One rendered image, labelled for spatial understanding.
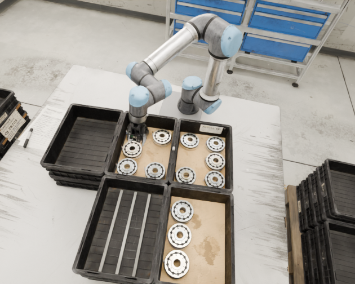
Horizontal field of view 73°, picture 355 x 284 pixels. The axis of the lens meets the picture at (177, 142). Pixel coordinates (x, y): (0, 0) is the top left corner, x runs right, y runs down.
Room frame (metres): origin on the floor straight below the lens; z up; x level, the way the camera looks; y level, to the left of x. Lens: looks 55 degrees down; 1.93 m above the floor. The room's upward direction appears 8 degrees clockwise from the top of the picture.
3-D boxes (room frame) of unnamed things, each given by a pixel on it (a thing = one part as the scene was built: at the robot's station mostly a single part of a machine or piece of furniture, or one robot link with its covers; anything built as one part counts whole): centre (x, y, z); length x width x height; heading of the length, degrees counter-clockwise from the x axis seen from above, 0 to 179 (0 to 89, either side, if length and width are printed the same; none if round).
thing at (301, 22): (2.52, -0.94, 0.60); 0.72 x 0.03 x 0.56; 84
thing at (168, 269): (0.17, -0.06, 0.86); 0.10 x 0.10 x 0.01
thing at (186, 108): (1.13, -0.04, 0.81); 0.15 x 0.15 x 0.10
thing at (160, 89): (0.75, 0.12, 1.23); 0.11 x 0.11 x 0.08; 49
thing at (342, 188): (0.77, -1.16, 0.37); 0.40 x 0.30 x 0.45; 174
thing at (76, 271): (0.28, 0.17, 0.92); 0.40 x 0.30 x 0.02; 179
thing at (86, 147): (0.68, 0.46, 0.87); 0.40 x 0.30 x 0.11; 179
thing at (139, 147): (0.68, 0.23, 0.86); 0.10 x 0.10 x 0.01
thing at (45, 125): (0.86, 0.82, 0.70); 0.33 x 0.23 x 0.01; 174
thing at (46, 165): (0.68, 0.46, 0.92); 0.40 x 0.30 x 0.02; 179
